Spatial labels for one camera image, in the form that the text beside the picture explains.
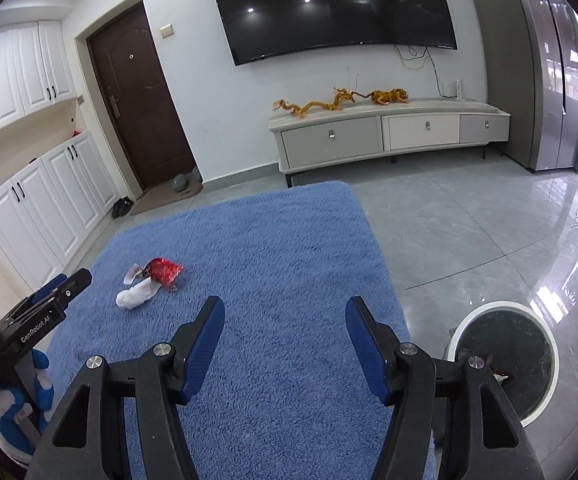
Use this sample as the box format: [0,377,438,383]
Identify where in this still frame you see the white wall cabinet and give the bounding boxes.
[0,20,77,148]

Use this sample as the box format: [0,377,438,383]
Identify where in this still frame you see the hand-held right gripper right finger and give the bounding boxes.
[345,296,545,480]

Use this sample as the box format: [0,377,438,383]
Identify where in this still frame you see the white floor cabinet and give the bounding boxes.
[0,130,118,273]

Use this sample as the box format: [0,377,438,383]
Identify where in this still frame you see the dark brown door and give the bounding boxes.
[87,2,197,196]

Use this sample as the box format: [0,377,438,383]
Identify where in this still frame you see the red snack wrapper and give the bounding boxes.
[141,258,184,291]

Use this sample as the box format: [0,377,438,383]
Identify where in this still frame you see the blue fluffy blanket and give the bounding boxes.
[44,181,412,480]

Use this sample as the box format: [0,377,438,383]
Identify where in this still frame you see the white round trash bin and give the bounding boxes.
[446,301,560,421]

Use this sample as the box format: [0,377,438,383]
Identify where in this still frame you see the grey refrigerator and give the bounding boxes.
[463,0,578,175]

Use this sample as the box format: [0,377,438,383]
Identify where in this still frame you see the long golden dragon ornament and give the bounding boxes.
[273,89,357,117]

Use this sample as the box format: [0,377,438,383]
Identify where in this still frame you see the short golden dragon ornament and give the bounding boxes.
[367,88,410,106]

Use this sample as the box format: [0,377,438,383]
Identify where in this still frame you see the black wall television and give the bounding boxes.
[204,0,457,66]

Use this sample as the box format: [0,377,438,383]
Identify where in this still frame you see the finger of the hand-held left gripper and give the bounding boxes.
[0,268,93,325]
[31,273,68,302]

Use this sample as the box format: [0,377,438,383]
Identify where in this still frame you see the brown doormat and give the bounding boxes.
[130,180,204,216]

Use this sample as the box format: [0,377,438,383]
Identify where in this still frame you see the grey white television cabinet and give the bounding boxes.
[268,97,511,188]

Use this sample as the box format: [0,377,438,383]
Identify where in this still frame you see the blue white plush toy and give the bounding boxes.
[0,347,57,461]

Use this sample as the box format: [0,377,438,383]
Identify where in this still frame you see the thin television cable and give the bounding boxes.
[394,45,457,98]

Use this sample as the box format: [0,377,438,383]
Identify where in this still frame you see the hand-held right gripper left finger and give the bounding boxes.
[25,295,226,480]

